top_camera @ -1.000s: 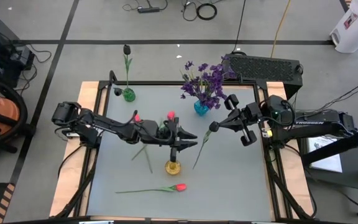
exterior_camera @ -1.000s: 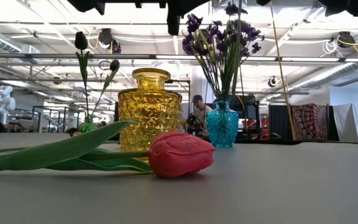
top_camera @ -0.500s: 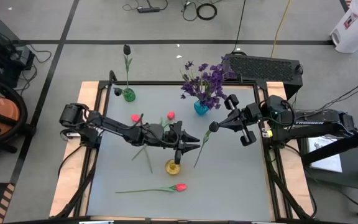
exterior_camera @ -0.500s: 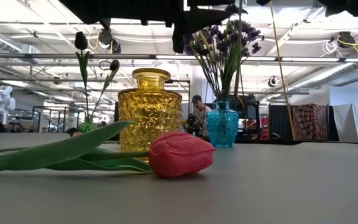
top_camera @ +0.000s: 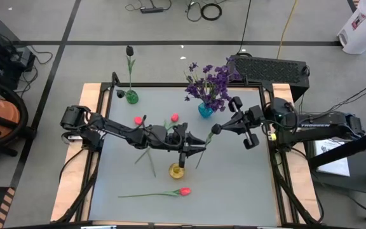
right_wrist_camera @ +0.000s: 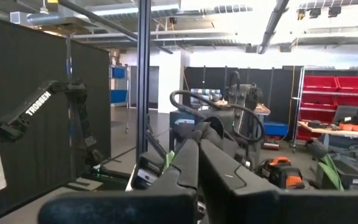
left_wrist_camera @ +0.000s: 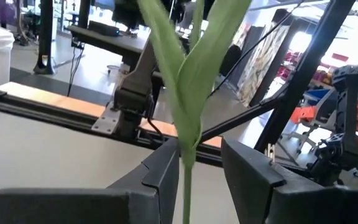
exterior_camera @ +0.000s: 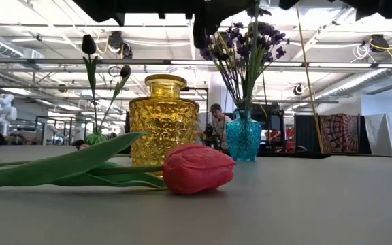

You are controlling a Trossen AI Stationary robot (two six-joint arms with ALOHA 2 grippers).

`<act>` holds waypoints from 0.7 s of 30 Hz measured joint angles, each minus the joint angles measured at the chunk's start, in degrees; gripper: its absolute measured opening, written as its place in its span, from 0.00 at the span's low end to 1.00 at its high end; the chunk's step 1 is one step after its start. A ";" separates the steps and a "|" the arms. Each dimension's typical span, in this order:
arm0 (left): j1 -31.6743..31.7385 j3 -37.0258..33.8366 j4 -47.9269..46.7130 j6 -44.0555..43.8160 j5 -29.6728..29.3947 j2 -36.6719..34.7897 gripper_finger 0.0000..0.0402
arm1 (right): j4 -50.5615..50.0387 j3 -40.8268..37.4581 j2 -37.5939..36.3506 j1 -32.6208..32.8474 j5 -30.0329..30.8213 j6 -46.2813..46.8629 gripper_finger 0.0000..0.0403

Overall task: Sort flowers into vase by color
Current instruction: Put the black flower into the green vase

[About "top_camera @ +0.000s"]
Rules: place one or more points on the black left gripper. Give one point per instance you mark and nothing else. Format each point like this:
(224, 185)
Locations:
(178, 140)

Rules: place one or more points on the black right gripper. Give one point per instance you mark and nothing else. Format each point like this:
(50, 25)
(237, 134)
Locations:
(253, 117)

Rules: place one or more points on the green stem with leaves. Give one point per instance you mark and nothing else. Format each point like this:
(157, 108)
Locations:
(216, 128)

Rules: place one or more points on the purple artificial flower bunch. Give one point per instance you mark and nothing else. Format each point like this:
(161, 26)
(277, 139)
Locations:
(192, 90)
(226, 95)
(216, 79)

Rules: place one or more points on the red artificial tulip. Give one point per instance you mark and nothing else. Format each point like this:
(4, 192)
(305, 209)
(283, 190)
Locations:
(185, 191)
(174, 117)
(138, 120)

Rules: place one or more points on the black artificial tulip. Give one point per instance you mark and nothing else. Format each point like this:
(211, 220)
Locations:
(120, 93)
(129, 51)

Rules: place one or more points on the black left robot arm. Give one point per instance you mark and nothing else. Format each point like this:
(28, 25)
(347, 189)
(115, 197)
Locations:
(122, 130)

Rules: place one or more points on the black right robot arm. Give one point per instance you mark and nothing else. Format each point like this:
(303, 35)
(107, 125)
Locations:
(322, 124)

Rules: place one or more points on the blue textured glass vase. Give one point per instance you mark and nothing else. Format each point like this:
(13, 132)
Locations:
(205, 112)

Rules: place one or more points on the yellow textured glass vase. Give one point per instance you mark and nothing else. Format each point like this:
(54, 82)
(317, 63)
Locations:
(174, 174)

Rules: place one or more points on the green glass vase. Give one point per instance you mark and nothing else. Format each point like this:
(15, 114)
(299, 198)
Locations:
(132, 98)

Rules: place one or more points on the white paper sheet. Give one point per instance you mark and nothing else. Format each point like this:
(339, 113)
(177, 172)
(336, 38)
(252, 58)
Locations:
(332, 157)

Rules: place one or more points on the black rolling stand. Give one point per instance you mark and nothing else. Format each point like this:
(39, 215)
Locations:
(348, 148)

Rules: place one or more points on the black power strip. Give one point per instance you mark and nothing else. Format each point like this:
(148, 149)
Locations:
(151, 9)

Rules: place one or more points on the white pedal trash can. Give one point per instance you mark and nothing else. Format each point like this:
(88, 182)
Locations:
(364, 28)

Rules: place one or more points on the orange shop vacuum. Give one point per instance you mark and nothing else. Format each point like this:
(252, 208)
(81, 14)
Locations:
(2, 111)

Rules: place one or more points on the black aluminium rig frame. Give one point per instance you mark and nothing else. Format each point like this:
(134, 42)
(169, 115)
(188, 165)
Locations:
(170, 85)

